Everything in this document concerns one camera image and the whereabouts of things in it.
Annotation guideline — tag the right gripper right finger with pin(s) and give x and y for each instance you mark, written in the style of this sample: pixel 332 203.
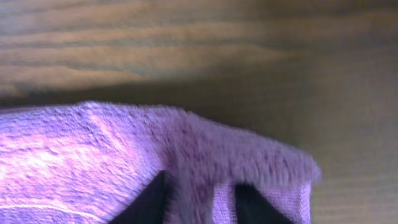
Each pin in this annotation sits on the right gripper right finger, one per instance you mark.
pixel 253 208

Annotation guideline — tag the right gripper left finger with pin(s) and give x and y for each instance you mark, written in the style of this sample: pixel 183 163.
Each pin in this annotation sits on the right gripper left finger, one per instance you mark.
pixel 149 205

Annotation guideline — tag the purple microfiber cloth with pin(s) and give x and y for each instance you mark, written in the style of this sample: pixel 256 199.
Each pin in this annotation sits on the purple microfiber cloth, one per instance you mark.
pixel 85 163

